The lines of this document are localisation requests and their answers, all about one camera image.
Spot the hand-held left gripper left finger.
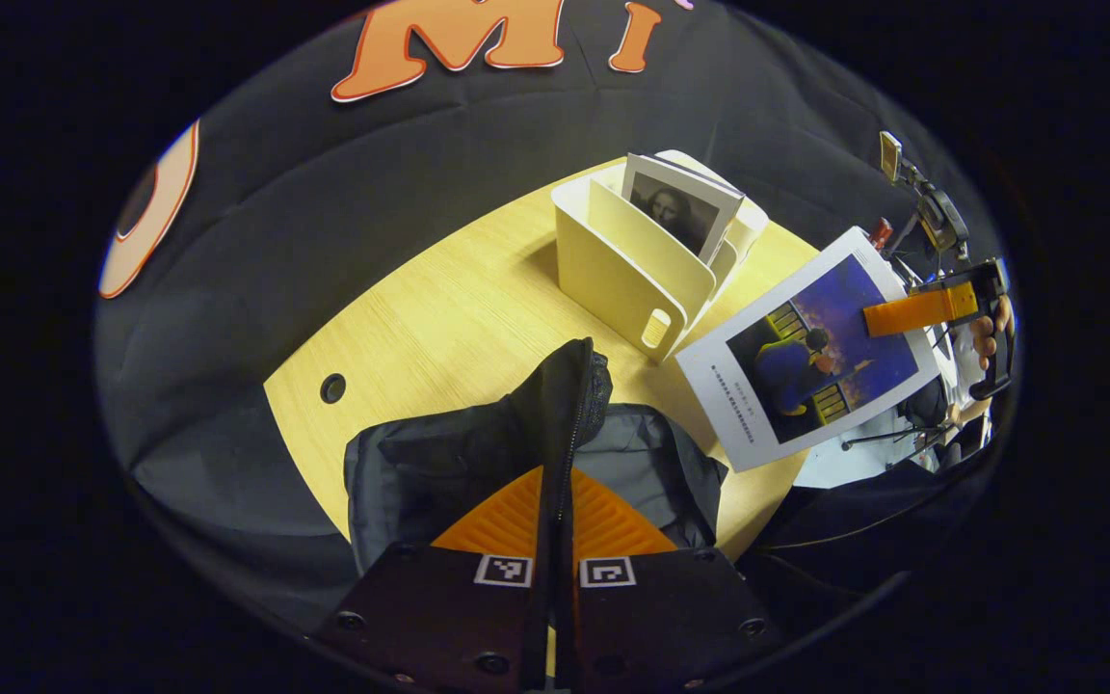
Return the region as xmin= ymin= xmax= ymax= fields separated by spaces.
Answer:
xmin=314 ymin=466 xmax=556 ymax=694

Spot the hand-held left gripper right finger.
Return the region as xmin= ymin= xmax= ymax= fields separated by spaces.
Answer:
xmin=555 ymin=467 xmax=787 ymax=693

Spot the blue cover book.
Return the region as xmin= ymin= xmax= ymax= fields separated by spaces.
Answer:
xmin=675 ymin=227 xmax=943 ymax=473

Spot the black schoolbag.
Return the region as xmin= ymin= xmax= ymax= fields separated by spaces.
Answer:
xmin=343 ymin=337 xmax=729 ymax=579

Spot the grey portrait cover book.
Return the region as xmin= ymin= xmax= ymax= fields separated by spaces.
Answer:
xmin=621 ymin=152 xmax=746 ymax=268

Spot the white bookshelf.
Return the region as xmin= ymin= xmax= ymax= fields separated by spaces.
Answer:
xmin=552 ymin=149 xmax=770 ymax=365

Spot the black stand with device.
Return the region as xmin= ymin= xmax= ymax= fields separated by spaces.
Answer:
xmin=880 ymin=130 xmax=970 ymax=263

